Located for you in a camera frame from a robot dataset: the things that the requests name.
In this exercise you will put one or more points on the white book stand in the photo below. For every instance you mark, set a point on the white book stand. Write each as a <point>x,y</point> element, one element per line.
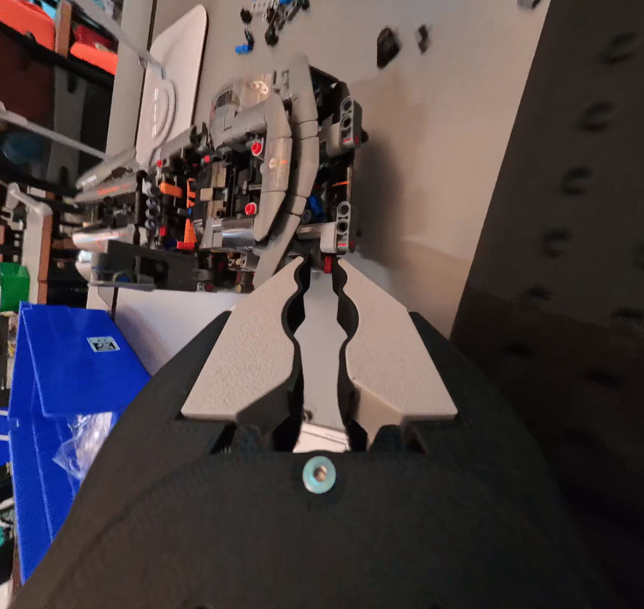
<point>181,55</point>

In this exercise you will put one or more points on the blue plastic bin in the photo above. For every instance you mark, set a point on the blue plastic bin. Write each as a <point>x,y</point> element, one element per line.
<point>65,382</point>

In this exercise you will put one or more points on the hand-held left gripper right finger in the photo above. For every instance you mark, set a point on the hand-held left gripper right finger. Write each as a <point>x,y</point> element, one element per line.
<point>402,367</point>

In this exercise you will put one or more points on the grey lego car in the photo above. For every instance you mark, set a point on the grey lego car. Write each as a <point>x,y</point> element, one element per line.
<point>281,166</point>

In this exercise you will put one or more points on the black curved lego slope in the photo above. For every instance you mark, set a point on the black curved lego slope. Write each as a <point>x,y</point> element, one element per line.
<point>387,45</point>

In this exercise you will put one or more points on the orange plastic case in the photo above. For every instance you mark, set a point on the orange plastic case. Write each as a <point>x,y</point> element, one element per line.
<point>25,20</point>
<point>93,58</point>

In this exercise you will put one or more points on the green plastic bin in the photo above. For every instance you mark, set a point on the green plastic bin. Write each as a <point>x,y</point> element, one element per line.
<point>12,287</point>

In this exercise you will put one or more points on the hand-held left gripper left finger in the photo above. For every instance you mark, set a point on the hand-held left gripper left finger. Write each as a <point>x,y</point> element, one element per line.
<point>236,367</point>

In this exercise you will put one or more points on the clear plastic bags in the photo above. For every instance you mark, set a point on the clear plastic bags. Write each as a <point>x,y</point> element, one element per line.
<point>83,438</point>

